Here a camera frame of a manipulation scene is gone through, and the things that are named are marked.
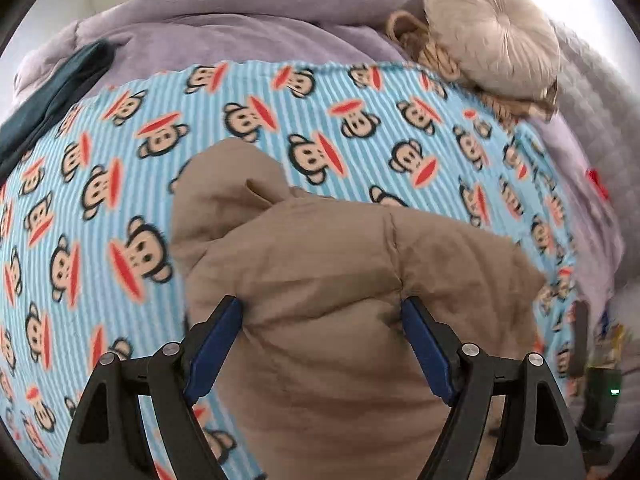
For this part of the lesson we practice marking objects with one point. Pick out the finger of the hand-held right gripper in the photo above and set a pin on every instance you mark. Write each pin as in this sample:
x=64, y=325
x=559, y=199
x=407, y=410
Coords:
x=581, y=340

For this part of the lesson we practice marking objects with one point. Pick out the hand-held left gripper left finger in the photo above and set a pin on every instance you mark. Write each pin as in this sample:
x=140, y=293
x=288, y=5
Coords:
x=215, y=345

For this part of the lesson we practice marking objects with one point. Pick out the tan quilted jacket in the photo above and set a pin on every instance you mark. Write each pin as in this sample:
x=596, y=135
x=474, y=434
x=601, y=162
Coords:
x=325, y=270

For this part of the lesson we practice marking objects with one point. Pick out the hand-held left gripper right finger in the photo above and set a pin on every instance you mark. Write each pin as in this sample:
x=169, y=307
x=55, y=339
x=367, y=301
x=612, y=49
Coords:
x=427, y=350

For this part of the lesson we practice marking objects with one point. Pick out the small red object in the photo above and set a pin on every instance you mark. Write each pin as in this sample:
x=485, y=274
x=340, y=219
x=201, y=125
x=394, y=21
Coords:
x=597, y=182

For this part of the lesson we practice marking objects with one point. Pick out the round beige velvet pillow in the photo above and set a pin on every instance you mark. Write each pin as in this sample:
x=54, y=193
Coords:
x=495, y=30

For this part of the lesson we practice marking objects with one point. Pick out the blue striped monkey print blanket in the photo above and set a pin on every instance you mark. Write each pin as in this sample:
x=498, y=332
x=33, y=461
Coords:
x=125, y=170

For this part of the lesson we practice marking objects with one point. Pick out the purple plush blanket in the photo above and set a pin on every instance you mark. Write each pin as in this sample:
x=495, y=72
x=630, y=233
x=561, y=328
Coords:
x=225, y=20

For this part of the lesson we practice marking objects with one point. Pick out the dark teal cloth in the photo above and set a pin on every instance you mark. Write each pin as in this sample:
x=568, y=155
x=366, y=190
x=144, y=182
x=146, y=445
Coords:
x=60, y=90

